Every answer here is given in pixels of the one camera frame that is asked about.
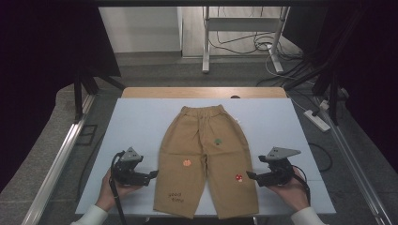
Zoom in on wooden table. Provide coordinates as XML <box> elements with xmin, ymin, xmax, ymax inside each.
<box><xmin>120</xmin><ymin>86</ymin><xmax>288</xmax><ymax>99</ymax></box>

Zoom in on tangle of floor cables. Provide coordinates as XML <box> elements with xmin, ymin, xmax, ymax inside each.
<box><xmin>207</xmin><ymin>7</ymin><xmax>305</xmax><ymax>64</ymax></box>

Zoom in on white metal desk frame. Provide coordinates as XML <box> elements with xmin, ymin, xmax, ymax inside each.
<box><xmin>201</xmin><ymin>6</ymin><xmax>291</xmax><ymax>75</ymax></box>

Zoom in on tan children's pants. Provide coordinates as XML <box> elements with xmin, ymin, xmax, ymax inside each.
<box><xmin>152</xmin><ymin>104</ymin><xmax>260</xmax><ymax>220</ymax></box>

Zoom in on person's right hand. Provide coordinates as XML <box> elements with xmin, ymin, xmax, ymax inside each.
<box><xmin>268</xmin><ymin>166</ymin><xmax>311</xmax><ymax>214</ymax></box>

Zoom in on black metal stand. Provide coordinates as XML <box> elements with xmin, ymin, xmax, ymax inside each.
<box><xmin>72</xmin><ymin>66</ymin><xmax>127</xmax><ymax>124</ymax></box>
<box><xmin>283</xmin><ymin>8</ymin><xmax>369</xmax><ymax>127</ymax></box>

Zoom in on person's left hand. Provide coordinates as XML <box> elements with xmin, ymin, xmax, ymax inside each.
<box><xmin>95</xmin><ymin>168</ymin><xmax>144</xmax><ymax>212</ymax></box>

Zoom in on pale blue foam board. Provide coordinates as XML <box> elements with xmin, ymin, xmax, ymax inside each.
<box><xmin>75</xmin><ymin>97</ymin><xmax>337</xmax><ymax>218</ymax></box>

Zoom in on black looped floor cable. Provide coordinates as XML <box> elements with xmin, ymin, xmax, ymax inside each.
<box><xmin>307</xmin><ymin>142</ymin><xmax>333</xmax><ymax>173</ymax></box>

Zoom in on aluminium floor rail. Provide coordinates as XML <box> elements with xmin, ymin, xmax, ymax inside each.
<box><xmin>313</xmin><ymin>97</ymin><xmax>393</xmax><ymax>225</ymax></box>
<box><xmin>21</xmin><ymin>93</ymin><xmax>97</xmax><ymax>225</ymax></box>

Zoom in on thin black floor cable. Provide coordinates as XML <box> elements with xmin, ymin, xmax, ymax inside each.
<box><xmin>76</xmin><ymin>133</ymin><xmax>106</xmax><ymax>202</ymax></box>

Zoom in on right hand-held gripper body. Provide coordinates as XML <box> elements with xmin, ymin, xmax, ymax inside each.
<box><xmin>256</xmin><ymin>146</ymin><xmax>302</xmax><ymax>188</ymax></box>

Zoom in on white cabinet panel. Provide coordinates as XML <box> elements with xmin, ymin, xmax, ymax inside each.
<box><xmin>98</xmin><ymin>7</ymin><xmax>183</xmax><ymax>53</ymax></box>

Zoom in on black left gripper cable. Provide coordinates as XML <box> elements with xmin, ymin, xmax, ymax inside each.
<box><xmin>108</xmin><ymin>151</ymin><xmax>129</xmax><ymax>225</ymax></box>

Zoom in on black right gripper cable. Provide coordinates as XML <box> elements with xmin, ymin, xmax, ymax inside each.
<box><xmin>292</xmin><ymin>164</ymin><xmax>312</xmax><ymax>207</ymax></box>

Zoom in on dark curtain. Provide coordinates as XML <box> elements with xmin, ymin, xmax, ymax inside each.
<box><xmin>0</xmin><ymin>0</ymin><xmax>122</xmax><ymax>192</ymax></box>
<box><xmin>283</xmin><ymin>0</ymin><xmax>398</xmax><ymax>174</ymax></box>

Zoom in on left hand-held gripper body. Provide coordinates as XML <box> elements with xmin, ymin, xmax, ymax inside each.
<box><xmin>111</xmin><ymin>146</ymin><xmax>152</xmax><ymax>188</ymax></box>

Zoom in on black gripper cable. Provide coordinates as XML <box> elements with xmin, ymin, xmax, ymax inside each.
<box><xmin>292</xmin><ymin>164</ymin><xmax>312</xmax><ymax>207</ymax></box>
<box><xmin>108</xmin><ymin>151</ymin><xmax>129</xmax><ymax>225</ymax></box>

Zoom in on white power strip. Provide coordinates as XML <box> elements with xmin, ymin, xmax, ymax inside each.
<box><xmin>302</xmin><ymin>109</ymin><xmax>332</xmax><ymax>133</ymax></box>

